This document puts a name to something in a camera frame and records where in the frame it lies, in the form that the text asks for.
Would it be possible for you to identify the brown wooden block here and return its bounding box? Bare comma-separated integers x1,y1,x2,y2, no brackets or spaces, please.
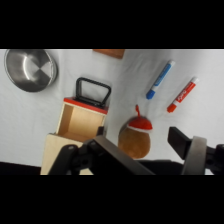
92,49,126,60

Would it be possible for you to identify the brown plush toy red hat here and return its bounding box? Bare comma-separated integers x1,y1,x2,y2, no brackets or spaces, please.
117,104,154,160

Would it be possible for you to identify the stainless steel bowl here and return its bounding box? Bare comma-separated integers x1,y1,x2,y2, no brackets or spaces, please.
3,49,59,93

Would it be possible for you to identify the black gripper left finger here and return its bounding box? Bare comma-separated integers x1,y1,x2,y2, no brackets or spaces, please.
48,134,156,176

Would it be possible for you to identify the wooden box with red rim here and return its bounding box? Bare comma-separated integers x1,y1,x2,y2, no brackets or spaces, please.
40,96,110,176

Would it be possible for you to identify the black metal handle frame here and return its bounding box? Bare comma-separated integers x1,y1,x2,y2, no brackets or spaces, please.
75,77,112,108

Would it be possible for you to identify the red marker pen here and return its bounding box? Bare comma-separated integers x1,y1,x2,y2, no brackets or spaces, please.
166,76,200,114

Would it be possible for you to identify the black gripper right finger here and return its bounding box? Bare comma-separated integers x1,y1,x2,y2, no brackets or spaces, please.
167,126,224,176

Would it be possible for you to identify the blue marker pen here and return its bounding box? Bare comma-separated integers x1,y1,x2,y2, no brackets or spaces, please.
145,59,176,101

